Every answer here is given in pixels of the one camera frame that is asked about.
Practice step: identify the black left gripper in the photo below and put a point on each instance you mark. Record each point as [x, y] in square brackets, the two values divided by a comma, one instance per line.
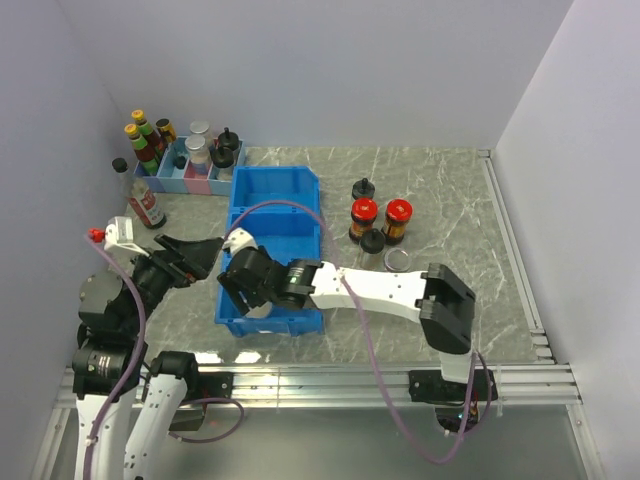
[184, 260]

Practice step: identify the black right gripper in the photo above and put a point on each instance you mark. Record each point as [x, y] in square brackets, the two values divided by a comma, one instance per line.
[233, 290]

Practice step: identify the small silver-lid glass jar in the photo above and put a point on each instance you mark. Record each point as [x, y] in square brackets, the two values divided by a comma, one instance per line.
[261, 311]

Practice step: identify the black knob-lid glass jar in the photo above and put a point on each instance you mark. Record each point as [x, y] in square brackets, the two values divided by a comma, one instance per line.
[371, 248]

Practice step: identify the large silver-lid glass jar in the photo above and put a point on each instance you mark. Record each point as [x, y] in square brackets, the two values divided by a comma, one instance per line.
[397, 260]

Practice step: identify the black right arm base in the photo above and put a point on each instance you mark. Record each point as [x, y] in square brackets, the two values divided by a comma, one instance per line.
[448, 398]

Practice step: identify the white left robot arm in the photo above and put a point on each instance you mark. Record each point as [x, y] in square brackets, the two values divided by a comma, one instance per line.
[115, 307]

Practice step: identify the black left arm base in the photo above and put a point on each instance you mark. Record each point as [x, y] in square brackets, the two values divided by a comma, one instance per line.
[190, 417]

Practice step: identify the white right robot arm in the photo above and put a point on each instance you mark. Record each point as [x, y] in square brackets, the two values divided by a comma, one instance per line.
[436, 299]

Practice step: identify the clear bottle red label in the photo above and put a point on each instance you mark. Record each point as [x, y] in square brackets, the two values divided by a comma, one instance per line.
[139, 196]

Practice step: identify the pastel compartment organizer tray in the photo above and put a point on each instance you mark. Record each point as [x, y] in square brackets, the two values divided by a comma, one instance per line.
[171, 180]

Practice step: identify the blue three-compartment plastic bin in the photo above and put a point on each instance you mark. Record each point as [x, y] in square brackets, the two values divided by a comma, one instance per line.
[286, 232]

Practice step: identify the small black item in tray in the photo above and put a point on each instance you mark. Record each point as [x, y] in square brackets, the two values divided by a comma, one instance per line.
[179, 162]

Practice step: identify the silver-lid jar front tray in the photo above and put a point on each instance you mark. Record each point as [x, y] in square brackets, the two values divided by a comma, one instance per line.
[199, 154]

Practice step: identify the silver-lid jar tray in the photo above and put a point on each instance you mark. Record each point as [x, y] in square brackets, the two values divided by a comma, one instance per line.
[199, 154]
[203, 128]

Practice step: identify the black knob jar front tray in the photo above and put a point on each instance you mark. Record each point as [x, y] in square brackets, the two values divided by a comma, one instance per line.
[224, 162]

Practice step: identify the black knob jar tray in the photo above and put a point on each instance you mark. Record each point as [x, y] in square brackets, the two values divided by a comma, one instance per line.
[224, 162]
[228, 139]

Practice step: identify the green-neck sauce bottle front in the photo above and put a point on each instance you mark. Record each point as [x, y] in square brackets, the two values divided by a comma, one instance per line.
[144, 152]

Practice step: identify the green-neck sauce bottle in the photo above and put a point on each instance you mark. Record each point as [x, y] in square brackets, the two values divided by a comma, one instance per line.
[144, 152]
[149, 133]

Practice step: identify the green-neck sauce bottle back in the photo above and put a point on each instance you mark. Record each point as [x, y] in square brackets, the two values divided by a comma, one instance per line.
[149, 133]

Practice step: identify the black knob jar back tray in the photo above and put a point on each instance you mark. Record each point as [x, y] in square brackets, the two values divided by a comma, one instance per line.
[228, 139]

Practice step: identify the silver-lid jar back tray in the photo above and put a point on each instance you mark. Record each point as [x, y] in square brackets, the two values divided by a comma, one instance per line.
[203, 128]

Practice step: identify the red-lid sauce jar left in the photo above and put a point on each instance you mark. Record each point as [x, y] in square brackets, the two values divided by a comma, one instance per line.
[363, 215]

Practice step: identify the red-lid sauce jar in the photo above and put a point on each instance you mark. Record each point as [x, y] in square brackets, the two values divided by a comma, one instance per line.
[397, 216]
[363, 215]

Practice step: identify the black knob-lid jar far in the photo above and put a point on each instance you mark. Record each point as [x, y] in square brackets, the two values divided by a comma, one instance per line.
[363, 188]

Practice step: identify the red-lid sauce jar right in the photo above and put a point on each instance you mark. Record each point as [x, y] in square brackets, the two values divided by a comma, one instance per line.
[397, 216]

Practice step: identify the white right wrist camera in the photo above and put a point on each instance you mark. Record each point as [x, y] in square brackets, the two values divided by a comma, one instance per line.
[237, 240]

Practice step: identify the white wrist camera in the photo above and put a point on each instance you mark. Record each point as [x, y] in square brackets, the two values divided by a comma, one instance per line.
[237, 240]
[118, 235]

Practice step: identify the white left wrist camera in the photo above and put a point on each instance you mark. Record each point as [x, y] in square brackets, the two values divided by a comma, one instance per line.
[118, 235]

